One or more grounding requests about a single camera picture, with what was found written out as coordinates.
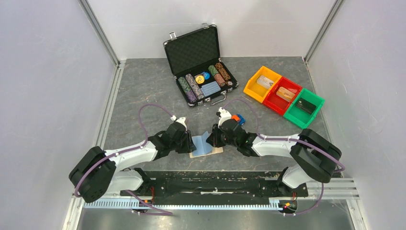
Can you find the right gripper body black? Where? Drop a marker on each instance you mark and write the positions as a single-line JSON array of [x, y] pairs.
[[225, 141]]

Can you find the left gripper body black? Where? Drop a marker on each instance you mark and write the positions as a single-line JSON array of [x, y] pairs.
[[180, 146]]

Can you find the beige leather card holder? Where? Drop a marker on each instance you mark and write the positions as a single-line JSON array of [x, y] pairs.
[[206, 151]]

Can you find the black card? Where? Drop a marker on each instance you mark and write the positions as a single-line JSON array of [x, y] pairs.
[[305, 106]]

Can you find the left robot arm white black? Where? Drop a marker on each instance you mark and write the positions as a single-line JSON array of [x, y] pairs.
[[102, 172]]

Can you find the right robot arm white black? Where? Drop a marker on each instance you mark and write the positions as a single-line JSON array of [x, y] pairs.
[[316, 158]]

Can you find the white card in yellow bin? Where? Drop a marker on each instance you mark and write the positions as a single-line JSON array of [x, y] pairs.
[[264, 82]]

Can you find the orange card in red bin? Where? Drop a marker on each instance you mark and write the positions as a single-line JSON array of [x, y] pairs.
[[285, 94]]

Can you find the orange blue toy car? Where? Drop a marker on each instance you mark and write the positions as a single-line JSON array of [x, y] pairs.
[[239, 118]]

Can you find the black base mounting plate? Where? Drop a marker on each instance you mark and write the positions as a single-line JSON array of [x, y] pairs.
[[215, 187]]

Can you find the yellow plastic bin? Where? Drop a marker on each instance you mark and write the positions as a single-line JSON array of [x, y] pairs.
[[256, 91]]

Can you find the red plastic bin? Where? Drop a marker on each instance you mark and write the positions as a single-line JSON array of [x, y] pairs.
[[276, 103]]

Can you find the black poker chip case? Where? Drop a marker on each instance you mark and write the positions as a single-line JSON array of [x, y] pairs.
[[195, 63]]

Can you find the green plastic bin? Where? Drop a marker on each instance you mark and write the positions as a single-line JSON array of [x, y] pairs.
[[299, 117]]

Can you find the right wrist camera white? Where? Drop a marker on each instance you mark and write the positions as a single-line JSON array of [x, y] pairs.
[[223, 115]]

